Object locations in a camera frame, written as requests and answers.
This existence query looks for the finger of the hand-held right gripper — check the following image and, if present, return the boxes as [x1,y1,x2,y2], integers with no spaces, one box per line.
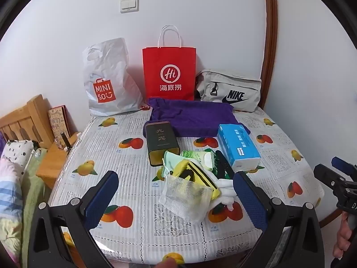
[331,156,357,178]
[313,164,348,199]

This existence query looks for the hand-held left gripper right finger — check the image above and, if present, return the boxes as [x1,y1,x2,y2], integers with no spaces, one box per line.
[233,171,325,268]

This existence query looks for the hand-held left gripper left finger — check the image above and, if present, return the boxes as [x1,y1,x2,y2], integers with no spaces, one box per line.
[28,170,120,268]

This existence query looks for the white sock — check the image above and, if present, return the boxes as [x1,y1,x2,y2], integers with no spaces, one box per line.
[212,177,237,211]

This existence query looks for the black pouch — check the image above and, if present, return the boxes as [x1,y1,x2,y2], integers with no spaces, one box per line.
[213,150,235,180]

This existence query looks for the blue tissue pack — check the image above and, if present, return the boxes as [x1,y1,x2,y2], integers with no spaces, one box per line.
[217,124,262,173]

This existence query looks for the green wet wipes pack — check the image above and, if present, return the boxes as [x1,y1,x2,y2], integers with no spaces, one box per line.
[180,150,216,171]

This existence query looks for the light green cloth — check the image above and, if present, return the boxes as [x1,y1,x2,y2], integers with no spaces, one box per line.
[162,151,182,174]

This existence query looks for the person's right hand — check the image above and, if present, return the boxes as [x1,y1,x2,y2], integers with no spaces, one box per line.
[333,216,353,259]

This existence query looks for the person's left hand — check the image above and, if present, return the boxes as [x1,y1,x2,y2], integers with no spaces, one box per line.
[155,257,179,268]

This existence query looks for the fruit print tablecloth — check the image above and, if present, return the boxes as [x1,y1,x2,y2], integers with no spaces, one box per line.
[47,105,325,266]

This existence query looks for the wooden nightstand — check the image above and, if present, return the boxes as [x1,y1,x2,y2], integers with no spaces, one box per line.
[36,131,81,189]

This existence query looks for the white mesh bag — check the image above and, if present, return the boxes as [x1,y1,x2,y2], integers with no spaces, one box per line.
[159,170,213,224]

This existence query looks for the light green blanket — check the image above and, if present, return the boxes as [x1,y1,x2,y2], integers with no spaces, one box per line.
[21,148,52,246]

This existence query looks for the dark green tin box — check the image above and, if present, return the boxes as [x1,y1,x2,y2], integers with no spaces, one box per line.
[144,121,180,167]

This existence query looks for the patterned notebook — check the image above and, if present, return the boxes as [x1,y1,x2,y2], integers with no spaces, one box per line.
[47,105,71,140]

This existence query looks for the patterned bedding pillows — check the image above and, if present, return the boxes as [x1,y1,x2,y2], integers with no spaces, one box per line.
[0,158,24,266]

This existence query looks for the white polka dot pillow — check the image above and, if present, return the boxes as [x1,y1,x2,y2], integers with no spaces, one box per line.
[1,140,35,171]

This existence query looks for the purple towel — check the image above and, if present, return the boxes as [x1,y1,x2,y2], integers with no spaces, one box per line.
[143,98,251,138]

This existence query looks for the wooden headboard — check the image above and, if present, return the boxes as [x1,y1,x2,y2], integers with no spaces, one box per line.
[0,94,55,148]

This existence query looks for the grey waist bag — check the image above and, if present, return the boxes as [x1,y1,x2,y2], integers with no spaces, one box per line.
[195,69,263,113]

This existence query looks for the white plastic shopping bag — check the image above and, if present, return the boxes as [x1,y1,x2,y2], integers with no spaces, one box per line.
[82,38,144,116]

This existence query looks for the red paper bag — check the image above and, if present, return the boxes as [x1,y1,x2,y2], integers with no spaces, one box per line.
[142,25,197,101]

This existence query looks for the wooden door frame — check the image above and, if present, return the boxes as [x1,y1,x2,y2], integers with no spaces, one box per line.
[261,0,279,109]

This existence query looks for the white light switch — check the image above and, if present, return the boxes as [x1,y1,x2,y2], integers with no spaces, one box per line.
[120,0,139,13]

